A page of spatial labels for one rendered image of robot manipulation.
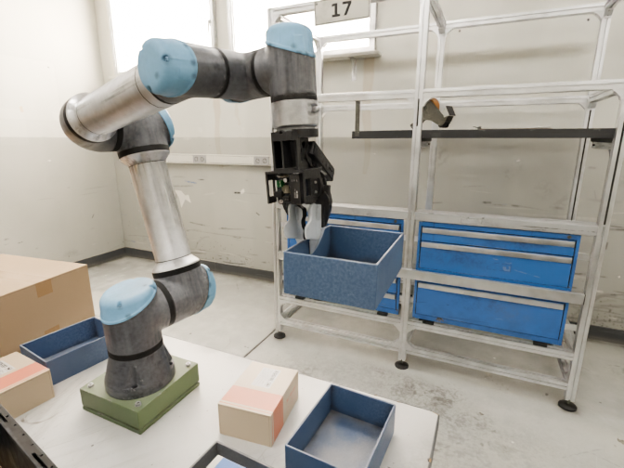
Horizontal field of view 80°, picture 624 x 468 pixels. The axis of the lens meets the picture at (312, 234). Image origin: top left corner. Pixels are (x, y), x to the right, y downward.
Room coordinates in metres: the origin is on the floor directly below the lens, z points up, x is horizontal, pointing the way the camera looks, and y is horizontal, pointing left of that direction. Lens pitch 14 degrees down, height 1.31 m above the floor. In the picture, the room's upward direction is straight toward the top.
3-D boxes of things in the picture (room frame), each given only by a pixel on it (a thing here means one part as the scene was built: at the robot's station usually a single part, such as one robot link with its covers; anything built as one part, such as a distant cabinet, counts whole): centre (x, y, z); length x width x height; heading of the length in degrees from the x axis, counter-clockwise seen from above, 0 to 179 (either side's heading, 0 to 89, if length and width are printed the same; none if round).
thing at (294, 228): (0.63, 0.03, 1.15); 0.06 x 0.03 x 0.09; 154
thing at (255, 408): (0.72, 0.11, 0.74); 0.16 x 0.12 x 0.07; 162
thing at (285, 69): (0.64, 0.03, 1.42); 0.09 x 0.08 x 0.11; 54
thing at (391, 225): (2.13, -0.17, 0.60); 0.72 x 0.03 x 0.56; 65
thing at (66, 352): (0.94, 0.67, 0.74); 0.20 x 0.15 x 0.07; 148
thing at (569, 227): (1.99, -0.54, 0.91); 1.70 x 0.10 x 0.05; 65
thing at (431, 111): (2.15, -0.66, 1.44); 0.25 x 0.16 x 0.18; 65
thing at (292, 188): (0.63, 0.02, 1.26); 0.09 x 0.08 x 0.12; 154
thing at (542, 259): (1.79, -0.90, 0.60); 0.72 x 0.03 x 0.56; 65
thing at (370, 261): (0.62, -0.06, 1.10); 0.20 x 0.15 x 0.07; 156
